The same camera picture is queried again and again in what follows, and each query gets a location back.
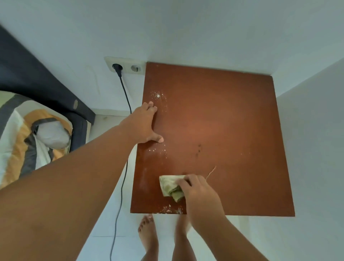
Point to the person's right hand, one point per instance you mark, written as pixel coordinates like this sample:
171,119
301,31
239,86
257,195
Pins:
201,204

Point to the person's left hand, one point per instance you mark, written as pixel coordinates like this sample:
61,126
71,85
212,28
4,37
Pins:
141,123

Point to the green checked cleaning cloth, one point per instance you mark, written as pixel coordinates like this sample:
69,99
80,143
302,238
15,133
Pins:
168,185

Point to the brown wooden bedside cabinet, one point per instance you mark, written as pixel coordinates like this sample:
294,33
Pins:
228,121

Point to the person's right forearm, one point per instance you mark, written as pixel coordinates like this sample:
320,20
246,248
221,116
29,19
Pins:
233,244

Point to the person's left forearm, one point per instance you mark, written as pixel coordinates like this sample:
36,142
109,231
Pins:
59,199

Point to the person's right leg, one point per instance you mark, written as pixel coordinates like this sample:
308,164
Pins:
182,242

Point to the person's leg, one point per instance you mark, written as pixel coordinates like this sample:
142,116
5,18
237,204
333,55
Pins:
182,242
147,234

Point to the person's left leg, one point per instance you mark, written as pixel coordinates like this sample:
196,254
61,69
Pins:
147,234

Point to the scattered white powder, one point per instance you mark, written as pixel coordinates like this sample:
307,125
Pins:
158,95

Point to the silver bolt cap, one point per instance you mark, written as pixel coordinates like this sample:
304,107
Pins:
75,104

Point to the white mattress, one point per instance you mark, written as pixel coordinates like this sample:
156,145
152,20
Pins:
53,134

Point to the striped bed sheet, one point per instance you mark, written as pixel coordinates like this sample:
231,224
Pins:
16,150

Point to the white wall socket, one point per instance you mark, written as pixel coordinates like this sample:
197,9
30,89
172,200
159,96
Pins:
126,64

